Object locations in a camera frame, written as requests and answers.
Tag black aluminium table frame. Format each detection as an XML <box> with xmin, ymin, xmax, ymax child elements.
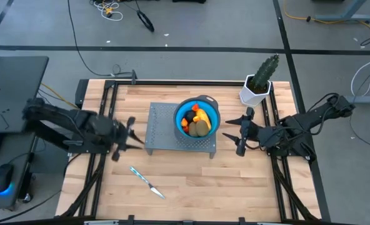
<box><xmin>55</xmin><ymin>77</ymin><xmax>331</xmax><ymax>225</ymax></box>

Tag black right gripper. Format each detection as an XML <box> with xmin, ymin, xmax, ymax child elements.
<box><xmin>221</xmin><ymin>106</ymin><xmax>269</xmax><ymax>158</ymax></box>

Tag black floor cables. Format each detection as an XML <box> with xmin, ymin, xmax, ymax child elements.
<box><xmin>348</xmin><ymin>27</ymin><xmax>370</xmax><ymax>154</ymax></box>

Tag white cable coil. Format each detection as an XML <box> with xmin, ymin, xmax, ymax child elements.
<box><xmin>92</xmin><ymin>0</ymin><xmax>124</xmax><ymax>22</ymax></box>

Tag grey perforated metal stand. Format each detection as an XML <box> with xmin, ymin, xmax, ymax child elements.
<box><xmin>144</xmin><ymin>102</ymin><xmax>218</xmax><ymax>159</ymax></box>

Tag black cable loop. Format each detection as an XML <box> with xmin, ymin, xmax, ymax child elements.
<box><xmin>136</xmin><ymin>9</ymin><xmax>155</xmax><ymax>33</ymax></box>

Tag black hex key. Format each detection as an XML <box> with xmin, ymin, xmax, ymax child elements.
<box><xmin>0</xmin><ymin>108</ymin><xmax>11</xmax><ymax>129</ymax></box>

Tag brown kiwi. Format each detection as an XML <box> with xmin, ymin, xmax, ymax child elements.
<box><xmin>196</xmin><ymin>119</ymin><xmax>211</xmax><ymax>138</ymax></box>
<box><xmin>188</xmin><ymin>121</ymin><xmax>199</xmax><ymax>138</ymax></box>

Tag long black floor cable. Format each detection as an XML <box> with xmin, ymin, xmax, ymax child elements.
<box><xmin>67</xmin><ymin>0</ymin><xmax>133</xmax><ymax>78</ymax></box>

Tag grey desk foot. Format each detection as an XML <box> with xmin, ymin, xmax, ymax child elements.
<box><xmin>343</xmin><ymin>95</ymin><xmax>370</xmax><ymax>104</ymax></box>

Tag yellow cable by desk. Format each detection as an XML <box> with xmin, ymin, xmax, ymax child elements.
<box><xmin>40</xmin><ymin>82</ymin><xmax>80</xmax><ymax>111</ymax></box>

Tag grey desk leg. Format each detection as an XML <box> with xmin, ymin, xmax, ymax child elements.
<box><xmin>314</xmin><ymin>0</ymin><xmax>370</xmax><ymax>23</ymax></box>

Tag black computer mouse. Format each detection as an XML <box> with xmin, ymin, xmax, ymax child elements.
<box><xmin>0</xmin><ymin>164</ymin><xmax>14</xmax><ymax>193</ymax></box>

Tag green cactus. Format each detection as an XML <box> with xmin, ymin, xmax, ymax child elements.
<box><xmin>252</xmin><ymin>53</ymin><xmax>280</xmax><ymax>90</ymax></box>

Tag yellow floor cable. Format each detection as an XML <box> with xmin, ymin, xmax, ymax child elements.
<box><xmin>283</xmin><ymin>0</ymin><xmax>370</xmax><ymax>37</ymax></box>

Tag black plum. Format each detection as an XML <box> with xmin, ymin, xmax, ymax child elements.
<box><xmin>184</xmin><ymin>109</ymin><xmax>197</xmax><ymax>123</ymax></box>

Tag blue grey collapsible bowl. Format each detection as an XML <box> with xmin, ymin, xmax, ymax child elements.
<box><xmin>172</xmin><ymin>94</ymin><xmax>221</xmax><ymax>141</ymax></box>

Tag black desk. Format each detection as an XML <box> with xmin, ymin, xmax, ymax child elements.
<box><xmin>0</xmin><ymin>56</ymin><xmax>50</xmax><ymax>210</ymax></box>

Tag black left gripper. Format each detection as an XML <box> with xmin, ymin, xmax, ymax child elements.
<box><xmin>111</xmin><ymin>116</ymin><xmax>146</xmax><ymax>163</ymax></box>

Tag white plant pot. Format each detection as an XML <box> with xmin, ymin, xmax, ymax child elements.
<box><xmin>239</xmin><ymin>74</ymin><xmax>273</xmax><ymax>108</ymax></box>

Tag white floor cable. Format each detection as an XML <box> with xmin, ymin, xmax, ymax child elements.
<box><xmin>350</xmin><ymin>51</ymin><xmax>370</xmax><ymax>98</ymax></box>

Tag knife with blue handle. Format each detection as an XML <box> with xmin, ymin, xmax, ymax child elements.
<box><xmin>129</xmin><ymin>166</ymin><xmax>166</xmax><ymax>200</ymax></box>

